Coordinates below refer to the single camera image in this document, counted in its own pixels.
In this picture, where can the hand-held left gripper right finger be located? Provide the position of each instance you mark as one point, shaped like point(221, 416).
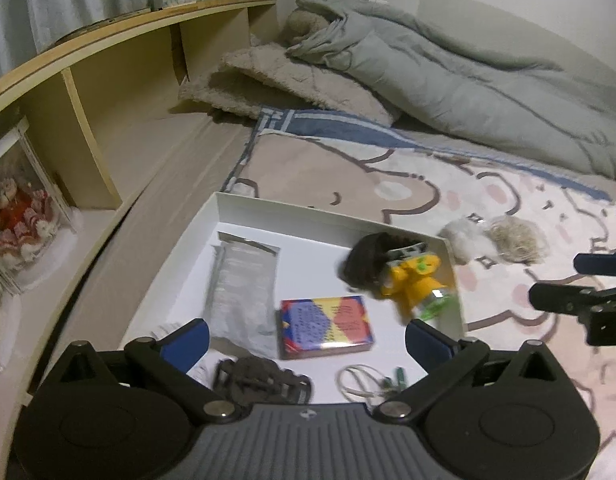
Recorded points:
point(428, 345)

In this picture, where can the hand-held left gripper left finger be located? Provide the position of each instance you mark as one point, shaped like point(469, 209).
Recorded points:
point(188, 342)

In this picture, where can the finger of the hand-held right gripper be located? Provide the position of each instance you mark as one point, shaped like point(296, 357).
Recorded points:
point(600, 263)
point(562, 299)

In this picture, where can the grey foil packet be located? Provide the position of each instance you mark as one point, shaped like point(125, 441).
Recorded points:
point(243, 290)

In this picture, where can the brown hair claw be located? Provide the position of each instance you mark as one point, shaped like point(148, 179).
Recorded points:
point(263, 380)

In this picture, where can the colourful card box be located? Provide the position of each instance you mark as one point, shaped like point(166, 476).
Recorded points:
point(328, 325)

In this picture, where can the white cardboard box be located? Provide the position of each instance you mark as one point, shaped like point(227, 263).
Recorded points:
point(308, 255)

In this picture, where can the bag of rubber bands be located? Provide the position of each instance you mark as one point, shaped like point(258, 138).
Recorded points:
point(517, 240)

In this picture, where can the bear printed blanket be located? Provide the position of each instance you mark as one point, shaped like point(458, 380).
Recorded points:
point(512, 200)

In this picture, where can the white cotton ball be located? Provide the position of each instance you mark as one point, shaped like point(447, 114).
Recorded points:
point(465, 240)

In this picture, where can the beige bed sheet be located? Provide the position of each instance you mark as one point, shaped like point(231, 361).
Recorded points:
point(153, 200)

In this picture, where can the clear box with teddy bear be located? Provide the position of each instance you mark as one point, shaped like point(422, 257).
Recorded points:
point(20, 220)

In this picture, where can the grey duvet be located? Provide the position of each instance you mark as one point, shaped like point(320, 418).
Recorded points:
point(462, 90)

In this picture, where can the wooden bedside shelf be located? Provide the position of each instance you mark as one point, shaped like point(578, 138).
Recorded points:
point(113, 110)

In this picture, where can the beige fuzzy blanket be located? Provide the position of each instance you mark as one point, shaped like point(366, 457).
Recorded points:
point(288, 85)

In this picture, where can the dark flat tray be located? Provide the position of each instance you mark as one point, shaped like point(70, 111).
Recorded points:
point(98, 25)

